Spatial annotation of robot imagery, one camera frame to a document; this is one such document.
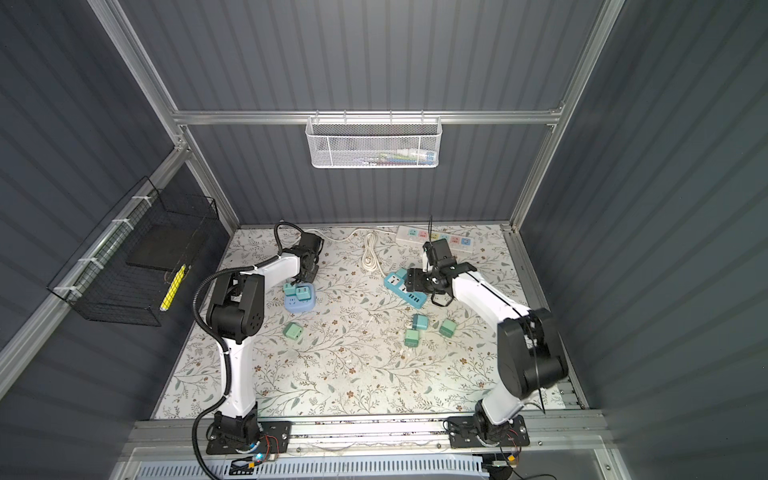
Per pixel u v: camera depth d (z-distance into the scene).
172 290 0.69
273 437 0.73
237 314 0.58
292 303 0.95
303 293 0.94
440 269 0.68
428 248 0.73
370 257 1.08
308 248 0.86
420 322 0.92
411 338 0.89
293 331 0.91
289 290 0.94
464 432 0.74
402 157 0.92
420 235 1.15
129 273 0.72
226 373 0.60
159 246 0.78
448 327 0.91
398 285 0.99
